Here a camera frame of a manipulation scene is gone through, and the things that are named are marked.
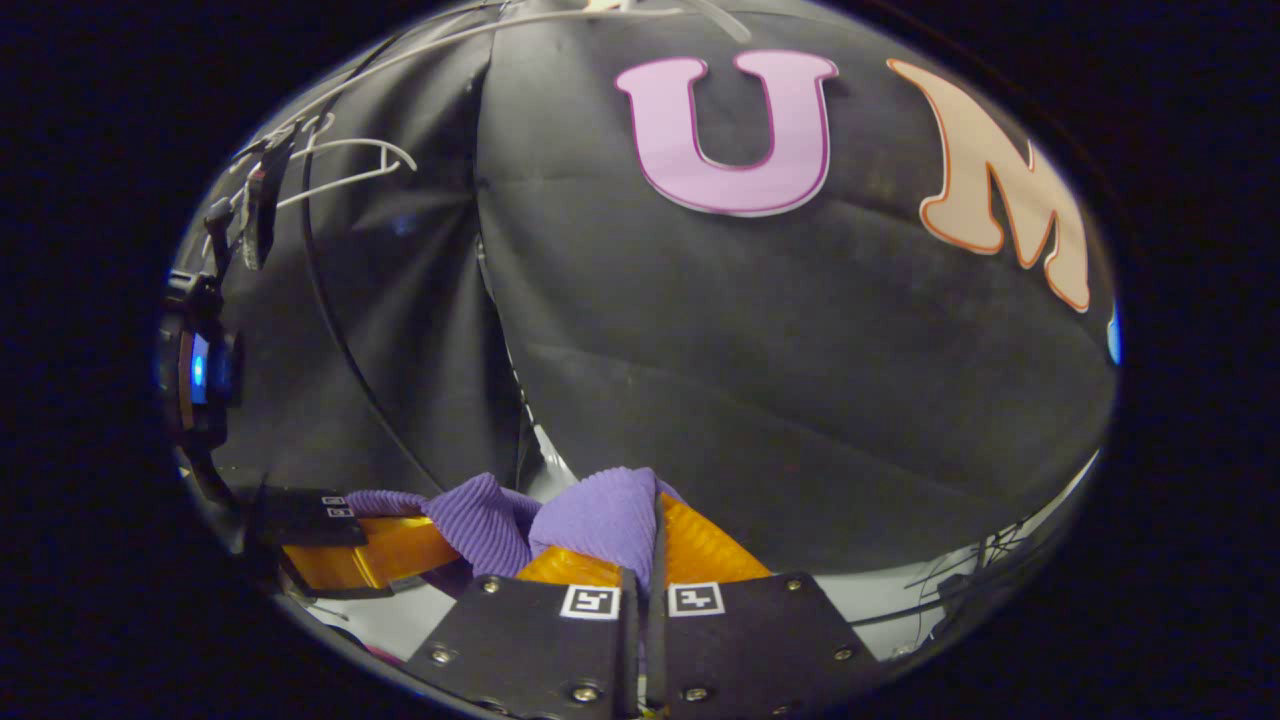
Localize purple corduroy shirt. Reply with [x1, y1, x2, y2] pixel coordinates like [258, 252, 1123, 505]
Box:
[344, 465, 691, 603]

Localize black clothes rack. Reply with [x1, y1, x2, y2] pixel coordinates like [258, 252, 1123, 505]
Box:
[228, 0, 523, 497]

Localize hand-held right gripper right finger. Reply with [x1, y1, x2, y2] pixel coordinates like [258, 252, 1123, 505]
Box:
[645, 490, 888, 720]

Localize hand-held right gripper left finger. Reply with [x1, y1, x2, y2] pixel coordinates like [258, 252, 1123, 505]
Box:
[403, 545, 643, 720]

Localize black backdrop cloth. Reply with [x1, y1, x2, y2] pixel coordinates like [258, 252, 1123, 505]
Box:
[173, 0, 1121, 579]

